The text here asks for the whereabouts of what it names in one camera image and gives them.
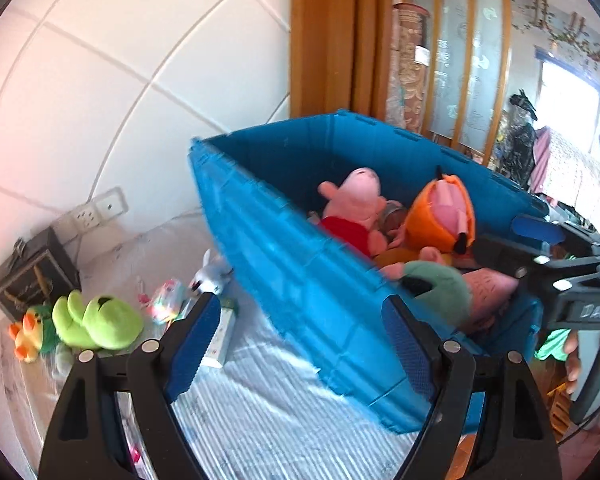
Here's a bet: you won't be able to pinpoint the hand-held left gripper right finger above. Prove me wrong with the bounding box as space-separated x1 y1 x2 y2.
381 294 563 480

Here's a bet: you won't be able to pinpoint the striped white tablecloth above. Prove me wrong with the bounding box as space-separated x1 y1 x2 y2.
0 212 431 480

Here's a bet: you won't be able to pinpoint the white cardboard box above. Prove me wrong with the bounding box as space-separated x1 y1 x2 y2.
200 305 238 370

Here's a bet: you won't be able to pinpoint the white wall socket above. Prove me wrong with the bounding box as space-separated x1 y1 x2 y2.
94 186 130 221
69 201 103 233

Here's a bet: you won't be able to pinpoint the wall vine decoration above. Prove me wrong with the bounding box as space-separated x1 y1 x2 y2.
520 0 600 66

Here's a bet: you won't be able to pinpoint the black clothes on stand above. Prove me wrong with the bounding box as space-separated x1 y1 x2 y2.
500 90 538 191

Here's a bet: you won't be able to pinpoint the dark green plush toy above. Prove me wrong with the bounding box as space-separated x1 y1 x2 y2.
385 260 473 328

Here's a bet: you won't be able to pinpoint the orange plush toy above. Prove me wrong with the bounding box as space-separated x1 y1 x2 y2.
375 167 478 266

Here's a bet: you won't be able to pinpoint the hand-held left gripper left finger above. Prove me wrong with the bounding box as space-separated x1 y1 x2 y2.
39 291 223 480

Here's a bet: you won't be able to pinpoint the pink striped cloth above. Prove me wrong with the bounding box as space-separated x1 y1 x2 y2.
532 127 600 211

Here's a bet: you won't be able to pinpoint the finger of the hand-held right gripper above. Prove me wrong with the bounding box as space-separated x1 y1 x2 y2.
471 234 600 291
511 214 600 261

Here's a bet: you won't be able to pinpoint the white bunny toy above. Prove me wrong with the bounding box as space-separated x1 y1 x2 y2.
187 249 233 295

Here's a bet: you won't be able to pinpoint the brown patterned rolled carpet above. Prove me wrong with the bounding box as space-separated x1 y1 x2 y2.
392 2 431 133

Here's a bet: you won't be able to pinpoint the green cloth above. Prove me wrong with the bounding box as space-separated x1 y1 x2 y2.
535 329 572 362

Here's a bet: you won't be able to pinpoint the pink packet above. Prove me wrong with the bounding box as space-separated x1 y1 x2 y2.
150 280 191 323

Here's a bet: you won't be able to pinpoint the pink plush pillow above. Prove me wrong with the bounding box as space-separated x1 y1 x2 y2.
462 267 521 331

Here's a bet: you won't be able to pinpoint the pink pig plush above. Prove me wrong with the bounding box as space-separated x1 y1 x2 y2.
317 167 388 258

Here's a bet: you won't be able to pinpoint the person's right hand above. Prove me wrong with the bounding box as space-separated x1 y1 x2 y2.
564 332 600 395

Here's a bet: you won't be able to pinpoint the window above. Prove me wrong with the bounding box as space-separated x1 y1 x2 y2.
535 47 600 161

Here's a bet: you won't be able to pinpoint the black box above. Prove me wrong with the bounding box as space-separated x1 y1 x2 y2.
0 226 82 322

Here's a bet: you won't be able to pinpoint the pale rolled carpet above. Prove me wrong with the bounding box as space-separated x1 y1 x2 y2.
386 35 406 126

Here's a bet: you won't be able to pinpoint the light green frog plush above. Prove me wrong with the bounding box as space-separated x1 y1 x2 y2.
51 290 145 352

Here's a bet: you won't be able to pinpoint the blue plastic crate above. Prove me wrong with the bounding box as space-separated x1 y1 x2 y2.
189 109 551 435

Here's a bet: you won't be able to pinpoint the wooden glass partition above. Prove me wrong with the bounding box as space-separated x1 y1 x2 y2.
410 0 513 161

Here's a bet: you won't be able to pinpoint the wooden door frame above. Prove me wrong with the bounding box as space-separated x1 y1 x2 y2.
290 0 396 121

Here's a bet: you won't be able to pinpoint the yellow duck plush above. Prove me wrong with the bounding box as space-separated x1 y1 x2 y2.
8 305 61 363

